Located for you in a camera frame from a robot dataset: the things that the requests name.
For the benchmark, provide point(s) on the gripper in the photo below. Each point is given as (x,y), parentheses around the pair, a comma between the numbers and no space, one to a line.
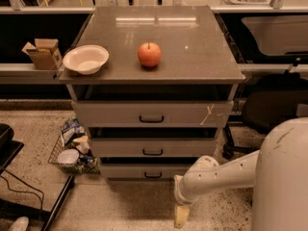
(180,190)

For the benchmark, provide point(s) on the black stand with cable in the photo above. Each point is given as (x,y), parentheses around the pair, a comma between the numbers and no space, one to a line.
(9,148)

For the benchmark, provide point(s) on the white plastic container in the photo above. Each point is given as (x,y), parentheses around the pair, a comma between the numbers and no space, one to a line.
(69,156)

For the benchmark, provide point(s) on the white bowl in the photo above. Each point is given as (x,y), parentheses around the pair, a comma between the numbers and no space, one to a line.
(87,59)

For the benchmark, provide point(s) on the open cardboard box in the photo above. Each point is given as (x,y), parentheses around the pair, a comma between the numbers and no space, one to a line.
(44,53)

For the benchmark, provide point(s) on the white object bottom left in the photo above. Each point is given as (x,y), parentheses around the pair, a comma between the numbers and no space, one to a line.
(20,224)

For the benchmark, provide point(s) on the grey drawer cabinet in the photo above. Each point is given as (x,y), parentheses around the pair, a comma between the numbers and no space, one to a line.
(196,65)

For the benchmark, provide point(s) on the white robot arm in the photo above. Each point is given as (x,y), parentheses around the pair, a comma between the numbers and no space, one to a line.
(277,173)

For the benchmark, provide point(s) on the red apple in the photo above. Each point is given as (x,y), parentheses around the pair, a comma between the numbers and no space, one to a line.
(149,54)

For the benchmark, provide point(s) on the black office chair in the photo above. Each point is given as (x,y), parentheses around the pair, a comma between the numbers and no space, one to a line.
(275,98)

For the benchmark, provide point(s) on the wire basket with items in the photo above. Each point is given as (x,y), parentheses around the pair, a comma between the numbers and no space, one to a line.
(73,136)

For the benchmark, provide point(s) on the grey drawer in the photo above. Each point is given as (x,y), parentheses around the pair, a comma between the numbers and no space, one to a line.
(143,171)
(152,147)
(152,113)

